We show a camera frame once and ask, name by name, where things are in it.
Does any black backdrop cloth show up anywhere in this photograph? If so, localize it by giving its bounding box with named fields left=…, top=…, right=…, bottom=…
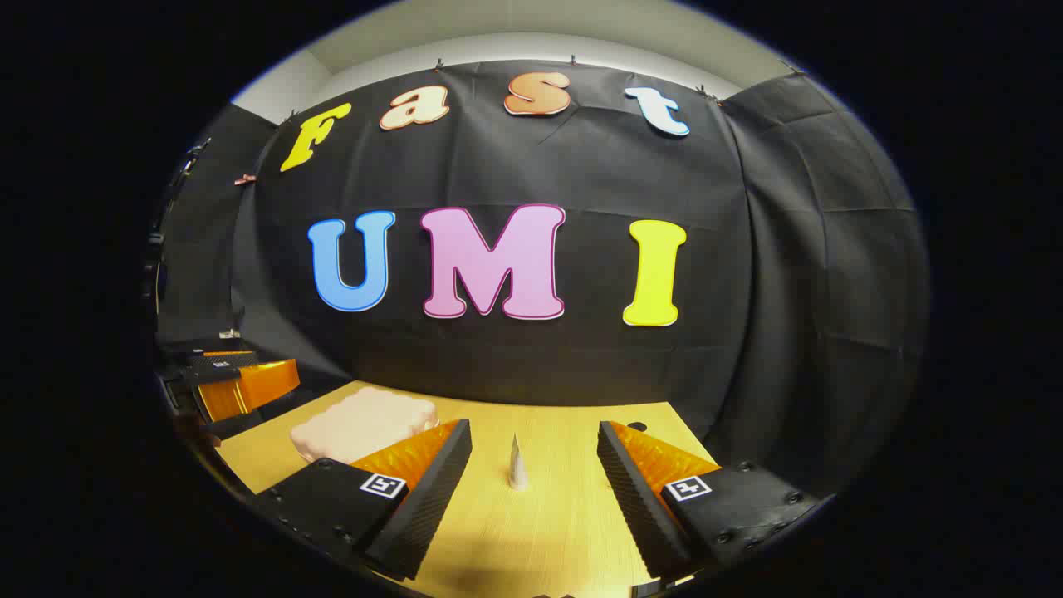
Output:
left=154, top=58, right=931, bottom=499

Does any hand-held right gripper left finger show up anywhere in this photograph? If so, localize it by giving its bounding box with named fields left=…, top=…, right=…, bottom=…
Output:
left=253, top=418, right=473, bottom=582

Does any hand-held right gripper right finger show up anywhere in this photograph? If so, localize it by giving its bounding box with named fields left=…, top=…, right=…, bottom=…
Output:
left=596, top=419, right=832, bottom=581

